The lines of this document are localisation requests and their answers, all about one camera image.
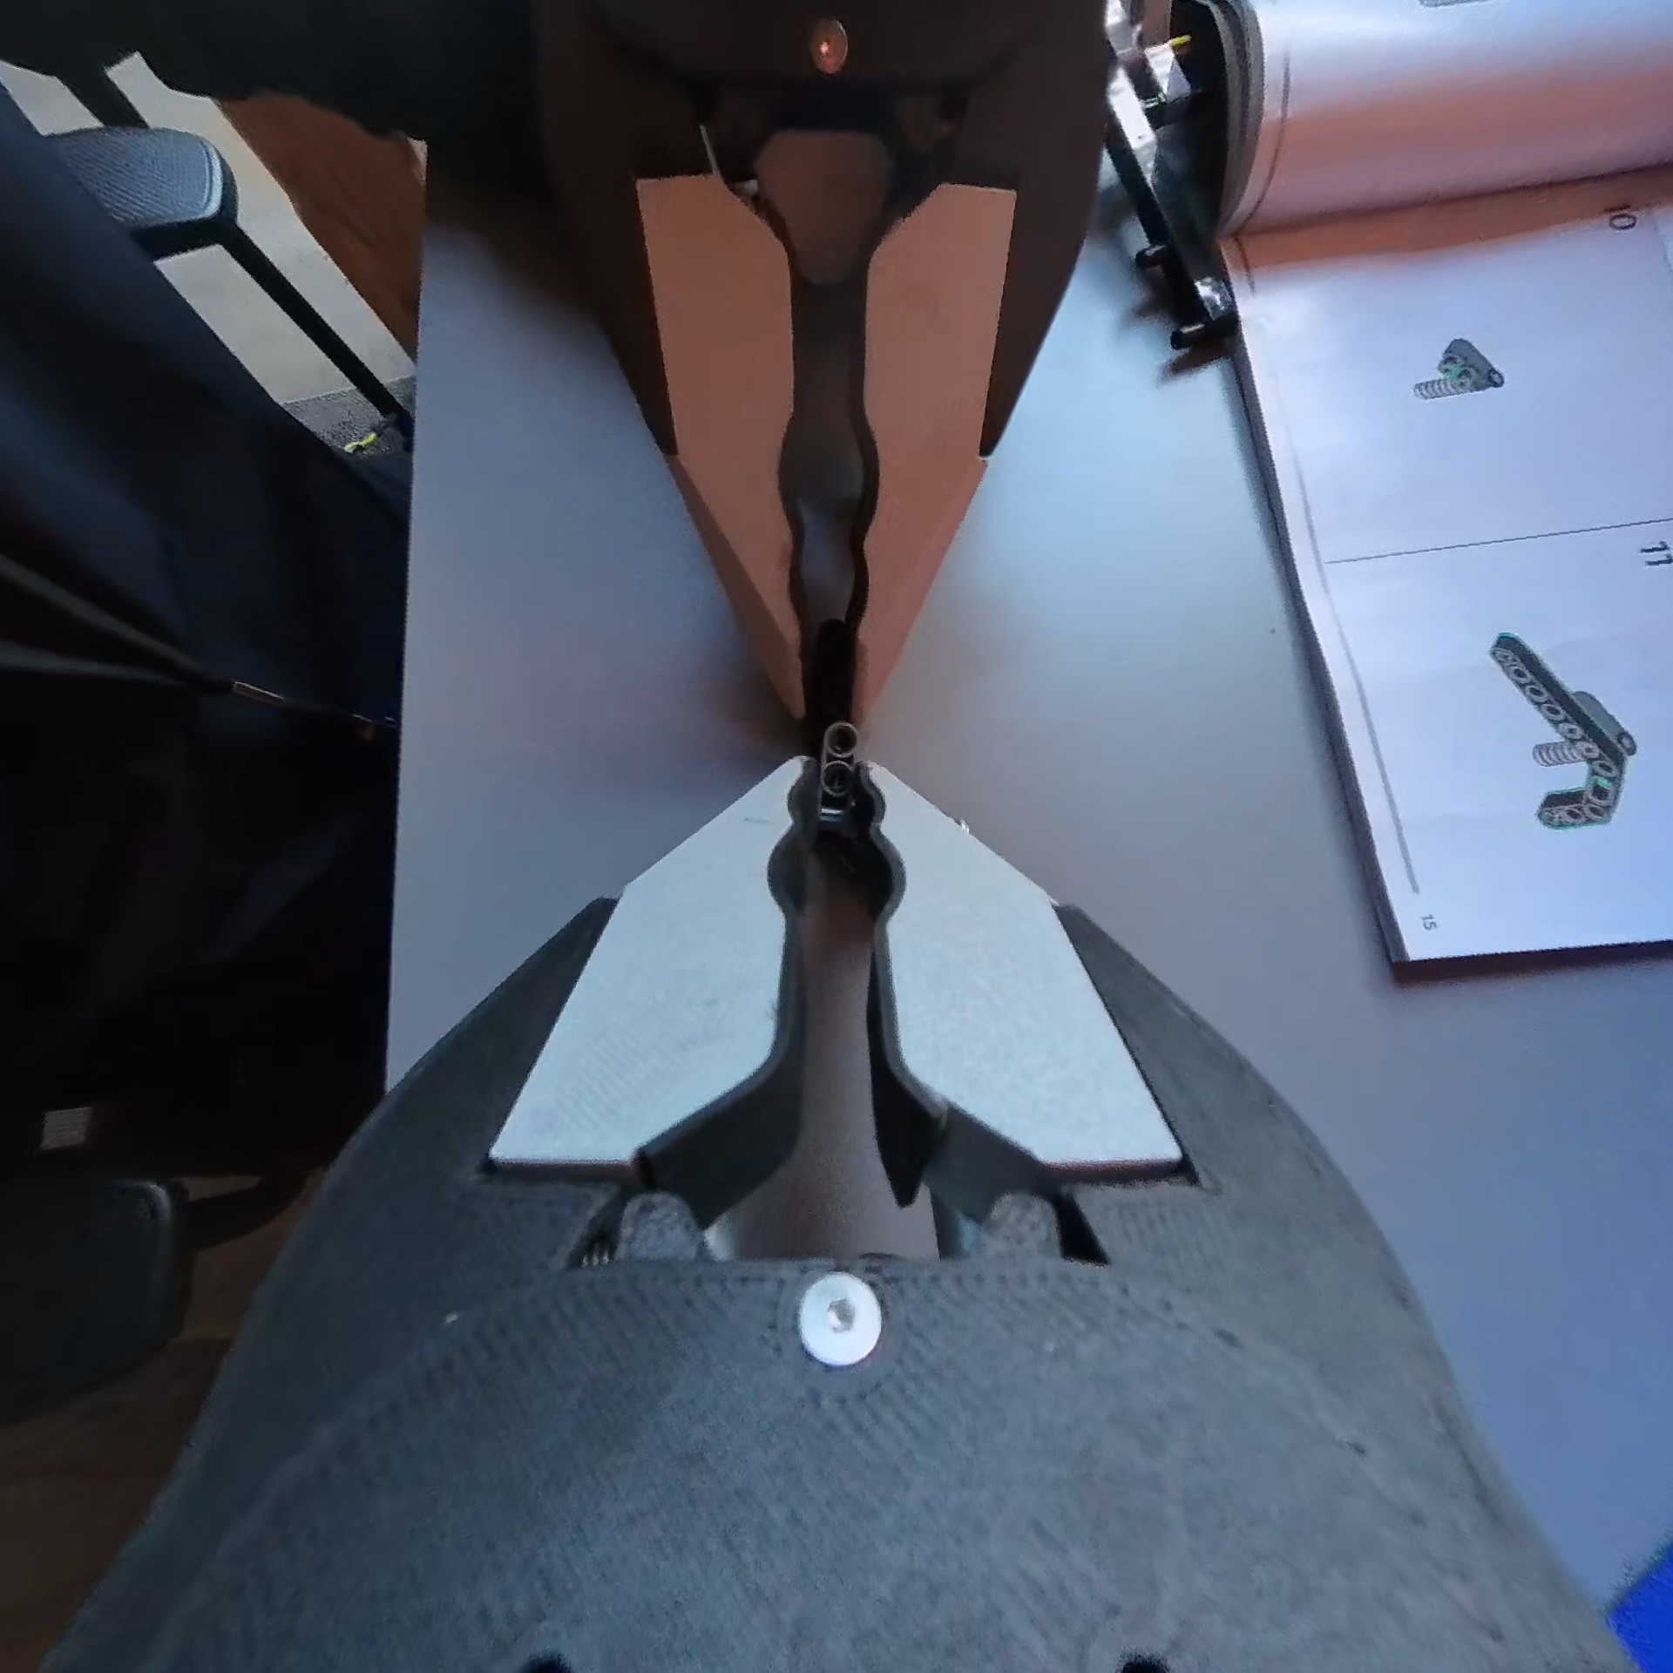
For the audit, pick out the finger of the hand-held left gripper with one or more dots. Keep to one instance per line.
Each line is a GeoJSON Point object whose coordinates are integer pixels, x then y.
{"type": "Point", "coordinates": [935, 366]}
{"type": "Point", "coordinates": [714, 338]}

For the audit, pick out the blue mat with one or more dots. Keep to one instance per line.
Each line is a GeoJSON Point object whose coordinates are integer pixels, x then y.
{"type": "Point", "coordinates": [1648, 1613]}

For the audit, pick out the black lego assembly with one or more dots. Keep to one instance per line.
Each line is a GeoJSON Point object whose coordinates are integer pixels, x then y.
{"type": "Point", "coordinates": [1176, 195]}

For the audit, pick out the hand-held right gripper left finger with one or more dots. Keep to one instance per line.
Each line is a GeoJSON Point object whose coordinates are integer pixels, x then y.
{"type": "Point", "coordinates": [654, 1019]}

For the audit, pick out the lego instruction booklet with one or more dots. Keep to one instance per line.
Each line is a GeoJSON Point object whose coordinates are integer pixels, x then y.
{"type": "Point", "coordinates": [1477, 521]}

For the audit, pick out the dark grey lego beam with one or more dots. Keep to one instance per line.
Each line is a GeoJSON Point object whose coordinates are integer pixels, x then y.
{"type": "Point", "coordinates": [838, 784]}

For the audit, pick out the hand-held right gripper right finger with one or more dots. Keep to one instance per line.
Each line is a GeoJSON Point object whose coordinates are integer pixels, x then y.
{"type": "Point", "coordinates": [1007, 1019]}

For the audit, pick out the black chair armrest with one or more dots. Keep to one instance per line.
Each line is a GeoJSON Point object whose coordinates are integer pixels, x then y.
{"type": "Point", "coordinates": [79, 1292]}
{"type": "Point", "coordinates": [144, 189]}

